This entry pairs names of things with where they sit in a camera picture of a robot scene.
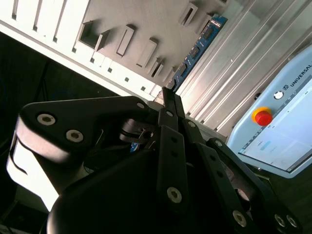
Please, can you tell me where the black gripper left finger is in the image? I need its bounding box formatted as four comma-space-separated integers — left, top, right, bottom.
16, 87, 190, 215

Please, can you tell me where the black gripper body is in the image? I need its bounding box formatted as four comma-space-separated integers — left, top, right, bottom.
46, 149, 234, 234

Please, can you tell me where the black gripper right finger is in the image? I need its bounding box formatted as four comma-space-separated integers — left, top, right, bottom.
174, 94, 303, 234

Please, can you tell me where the blue RAM stick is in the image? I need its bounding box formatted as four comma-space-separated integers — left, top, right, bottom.
130, 13, 229, 153

